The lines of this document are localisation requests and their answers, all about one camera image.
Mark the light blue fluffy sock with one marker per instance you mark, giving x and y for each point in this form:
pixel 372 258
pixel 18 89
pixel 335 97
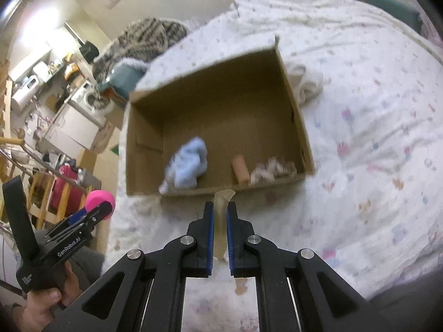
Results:
pixel 185 167

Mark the person's left hand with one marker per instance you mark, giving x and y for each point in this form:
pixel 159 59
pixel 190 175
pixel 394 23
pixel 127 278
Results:
pixel 36 315

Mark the white microwave oven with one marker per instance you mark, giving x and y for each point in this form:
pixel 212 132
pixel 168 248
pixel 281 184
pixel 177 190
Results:
pixel 22 96

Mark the brown patterned floor mat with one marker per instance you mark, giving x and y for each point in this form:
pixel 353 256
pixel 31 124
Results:
pixel 102 138

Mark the beige scrunchie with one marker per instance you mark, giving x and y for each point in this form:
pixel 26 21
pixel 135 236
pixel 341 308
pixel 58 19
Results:
pixel 272 170

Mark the striped knitted blanket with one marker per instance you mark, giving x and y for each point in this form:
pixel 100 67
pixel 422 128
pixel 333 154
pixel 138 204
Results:
pixel 144 40

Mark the orange foam cylinder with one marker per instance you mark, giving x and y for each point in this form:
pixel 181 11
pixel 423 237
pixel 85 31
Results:
pixel 240 169

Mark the yellow wooden shelf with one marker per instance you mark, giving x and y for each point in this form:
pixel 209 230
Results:
pixel 40 194

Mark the teal cushion orange lining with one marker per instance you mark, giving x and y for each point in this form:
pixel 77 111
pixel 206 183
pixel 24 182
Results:
pixel 120 83

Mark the beige translucent soft strip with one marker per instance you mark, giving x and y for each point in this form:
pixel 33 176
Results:
pixel 221 201

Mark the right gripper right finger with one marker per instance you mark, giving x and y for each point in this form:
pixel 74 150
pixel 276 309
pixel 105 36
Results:
pixel 296 291

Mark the black hanging garment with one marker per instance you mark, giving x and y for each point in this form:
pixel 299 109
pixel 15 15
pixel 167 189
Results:
pixel 89 51

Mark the rolled white towel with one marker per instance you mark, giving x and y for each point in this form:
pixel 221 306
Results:
pixel 306 82

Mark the pink rubber toy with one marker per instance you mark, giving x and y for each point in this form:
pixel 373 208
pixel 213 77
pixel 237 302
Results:
pixel 96 197

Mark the white patterned bed quilt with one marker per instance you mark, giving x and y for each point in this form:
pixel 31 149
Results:
pixel 373 208

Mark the white washing machine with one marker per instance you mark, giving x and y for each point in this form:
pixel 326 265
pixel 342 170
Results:
pixel 86 102

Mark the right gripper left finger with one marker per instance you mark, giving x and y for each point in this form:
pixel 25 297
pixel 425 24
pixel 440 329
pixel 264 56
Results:
pixel 144 291

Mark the white kitchen cabinet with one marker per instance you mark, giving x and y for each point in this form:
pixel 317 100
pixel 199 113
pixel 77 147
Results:
pixel 70 133

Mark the brown cardboard box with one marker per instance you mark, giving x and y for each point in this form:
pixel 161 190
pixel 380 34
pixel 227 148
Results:
pixel 240 106

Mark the teal bolster pillow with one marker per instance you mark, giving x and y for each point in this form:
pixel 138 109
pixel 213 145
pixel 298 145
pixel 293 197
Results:
pixel 402 12

